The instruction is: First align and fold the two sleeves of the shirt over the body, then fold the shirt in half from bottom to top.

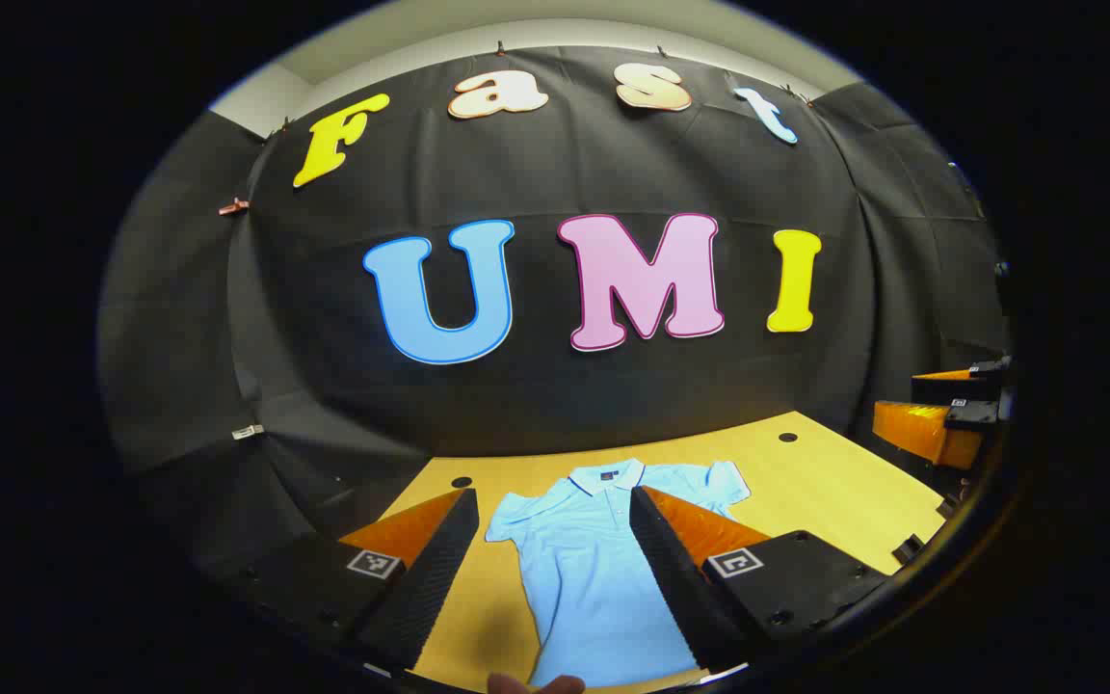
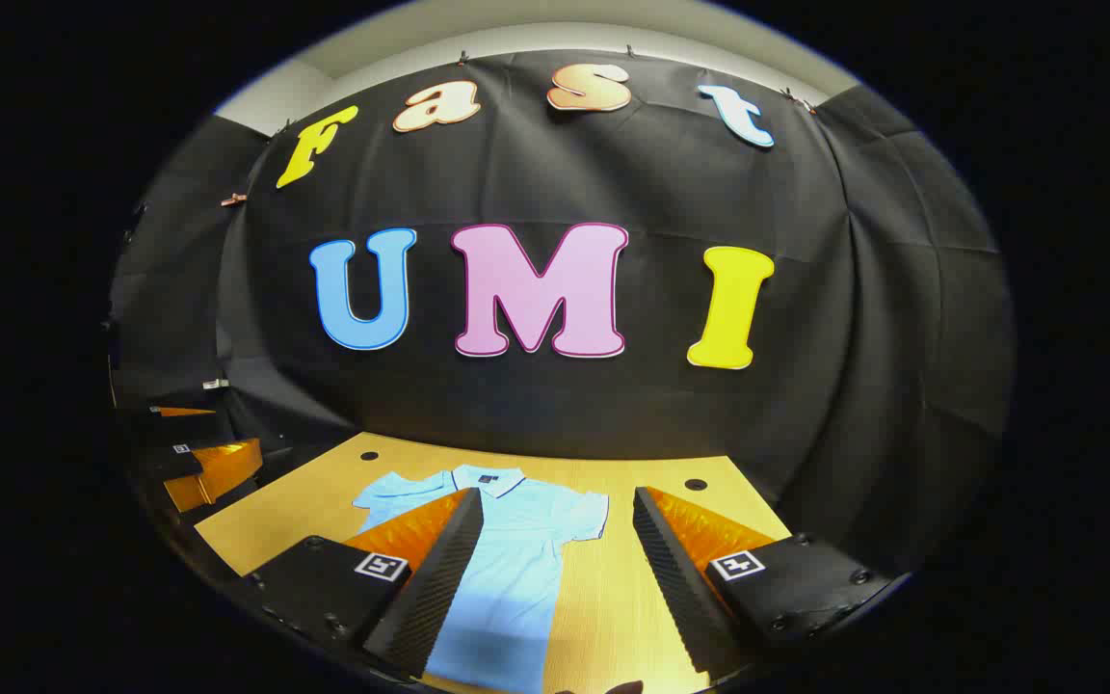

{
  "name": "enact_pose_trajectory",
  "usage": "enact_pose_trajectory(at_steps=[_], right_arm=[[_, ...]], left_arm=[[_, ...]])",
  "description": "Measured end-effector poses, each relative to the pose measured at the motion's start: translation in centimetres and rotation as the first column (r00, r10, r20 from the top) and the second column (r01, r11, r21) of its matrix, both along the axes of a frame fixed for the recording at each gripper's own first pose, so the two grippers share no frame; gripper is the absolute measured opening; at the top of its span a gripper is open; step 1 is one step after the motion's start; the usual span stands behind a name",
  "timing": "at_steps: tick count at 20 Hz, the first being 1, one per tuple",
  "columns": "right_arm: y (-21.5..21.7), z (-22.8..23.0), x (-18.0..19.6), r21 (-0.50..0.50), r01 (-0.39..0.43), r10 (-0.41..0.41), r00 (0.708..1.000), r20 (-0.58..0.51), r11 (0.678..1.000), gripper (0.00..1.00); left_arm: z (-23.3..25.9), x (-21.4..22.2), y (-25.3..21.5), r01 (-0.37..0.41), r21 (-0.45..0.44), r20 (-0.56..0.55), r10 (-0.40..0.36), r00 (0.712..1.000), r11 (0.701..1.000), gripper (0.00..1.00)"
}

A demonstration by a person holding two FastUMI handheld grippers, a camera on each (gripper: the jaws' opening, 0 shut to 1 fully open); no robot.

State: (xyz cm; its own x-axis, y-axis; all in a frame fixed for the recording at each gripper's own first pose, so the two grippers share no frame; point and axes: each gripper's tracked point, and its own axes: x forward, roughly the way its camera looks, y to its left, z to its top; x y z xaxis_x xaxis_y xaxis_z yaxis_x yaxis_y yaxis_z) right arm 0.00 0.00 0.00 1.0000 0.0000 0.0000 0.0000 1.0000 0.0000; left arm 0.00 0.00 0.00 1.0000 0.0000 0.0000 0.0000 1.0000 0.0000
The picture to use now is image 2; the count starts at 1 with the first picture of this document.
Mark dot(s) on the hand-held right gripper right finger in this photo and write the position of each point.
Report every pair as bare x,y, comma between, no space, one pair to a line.
675,588

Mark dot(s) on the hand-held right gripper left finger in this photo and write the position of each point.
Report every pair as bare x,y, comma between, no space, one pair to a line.
439,588

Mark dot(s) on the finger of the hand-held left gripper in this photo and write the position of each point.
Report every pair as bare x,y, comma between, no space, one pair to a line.
227,467
184,412

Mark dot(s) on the light blue T-shirt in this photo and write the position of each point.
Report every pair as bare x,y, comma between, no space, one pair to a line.
516,559

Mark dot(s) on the copper clip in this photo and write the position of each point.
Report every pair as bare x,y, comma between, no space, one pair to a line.
233,200
801,99

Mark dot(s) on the black backdrop cloth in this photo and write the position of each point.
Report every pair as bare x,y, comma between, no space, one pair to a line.
613,173

